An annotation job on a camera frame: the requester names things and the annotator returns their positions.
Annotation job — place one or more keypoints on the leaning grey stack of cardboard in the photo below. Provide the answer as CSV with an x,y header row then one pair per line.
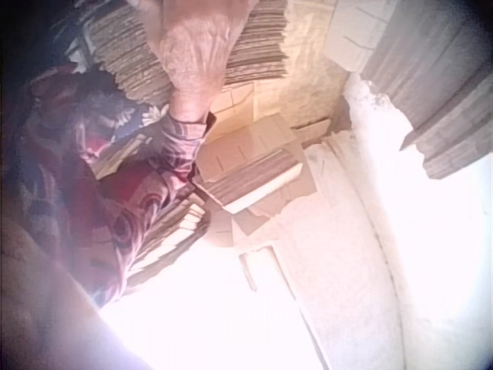
x,y
435,77

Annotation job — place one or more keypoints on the cardboard pieces with slits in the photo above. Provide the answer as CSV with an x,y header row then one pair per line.
x,y
119,158

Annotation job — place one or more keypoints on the cardboard stack with white edges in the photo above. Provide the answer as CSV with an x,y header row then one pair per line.
x,y
173,235

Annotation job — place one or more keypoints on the pale folded cardboard sheet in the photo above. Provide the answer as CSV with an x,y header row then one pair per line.
x,y
358,31

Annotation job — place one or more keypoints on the white woven floor mat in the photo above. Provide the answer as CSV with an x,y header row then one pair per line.
x,y
339,250

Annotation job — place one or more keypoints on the loose flat cardboard pieces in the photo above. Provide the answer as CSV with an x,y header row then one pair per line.
x,y
246,225

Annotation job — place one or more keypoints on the person's right hand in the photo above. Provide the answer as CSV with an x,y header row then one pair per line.
x,y
192,50

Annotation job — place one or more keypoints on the small stack of cardboard blanks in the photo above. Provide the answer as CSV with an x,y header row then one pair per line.
x,y
250,169

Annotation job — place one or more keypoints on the tall stack of cardboard sheets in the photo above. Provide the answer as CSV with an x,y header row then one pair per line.
x,y
262,42

